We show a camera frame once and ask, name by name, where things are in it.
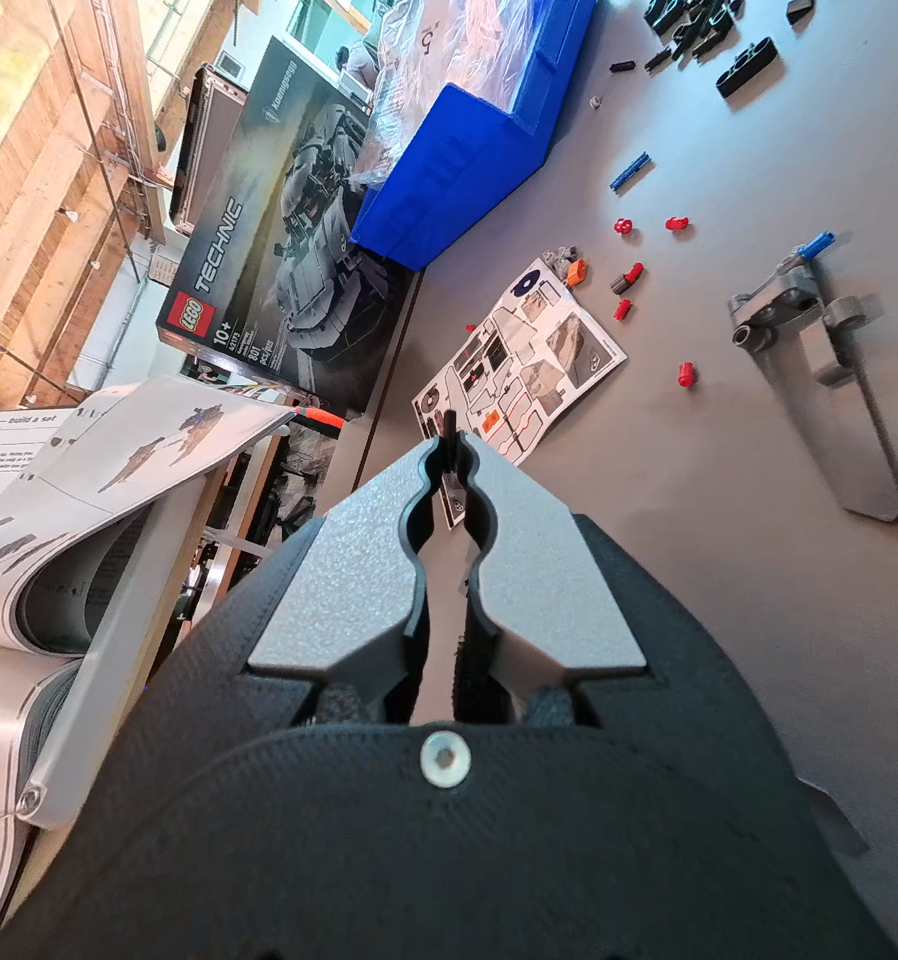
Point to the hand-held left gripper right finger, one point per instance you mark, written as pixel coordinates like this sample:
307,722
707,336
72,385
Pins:
554,592

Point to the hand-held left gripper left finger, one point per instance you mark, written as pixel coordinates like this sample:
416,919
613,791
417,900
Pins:
344,592

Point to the single black lego pin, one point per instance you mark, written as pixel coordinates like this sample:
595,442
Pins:
449,439

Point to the grey lego wing assembly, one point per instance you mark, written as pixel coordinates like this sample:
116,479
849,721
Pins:
831,420

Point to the pile of black lego pieces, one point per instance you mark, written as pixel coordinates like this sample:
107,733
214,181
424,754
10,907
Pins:
748,67

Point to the lego sticker sheet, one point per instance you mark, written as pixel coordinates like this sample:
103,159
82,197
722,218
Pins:
539,352

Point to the orange lego piece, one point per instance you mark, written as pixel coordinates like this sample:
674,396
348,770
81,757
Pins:
576,271

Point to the grey lego connector piece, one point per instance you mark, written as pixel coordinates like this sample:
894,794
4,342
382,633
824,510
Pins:
557,256

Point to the dark lego set box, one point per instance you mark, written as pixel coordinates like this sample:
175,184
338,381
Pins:
269,262

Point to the red lego bush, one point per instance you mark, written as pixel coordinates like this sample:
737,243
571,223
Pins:
624,226

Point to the blue lego pin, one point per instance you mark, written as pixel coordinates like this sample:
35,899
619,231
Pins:
630,172

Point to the orange cone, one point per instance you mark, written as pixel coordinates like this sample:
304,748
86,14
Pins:
321,416

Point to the open instruction booklet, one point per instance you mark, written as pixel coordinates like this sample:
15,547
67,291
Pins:
119,465

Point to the dark grey and red pin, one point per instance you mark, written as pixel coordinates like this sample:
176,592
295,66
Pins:
628,276

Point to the blue plastic bin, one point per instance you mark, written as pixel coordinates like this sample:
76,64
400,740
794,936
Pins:
449,172

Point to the metal-edged equipment case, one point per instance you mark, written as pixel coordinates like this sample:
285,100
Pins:
209,127

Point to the clear plastic bag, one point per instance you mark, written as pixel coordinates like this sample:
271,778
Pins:
456,45

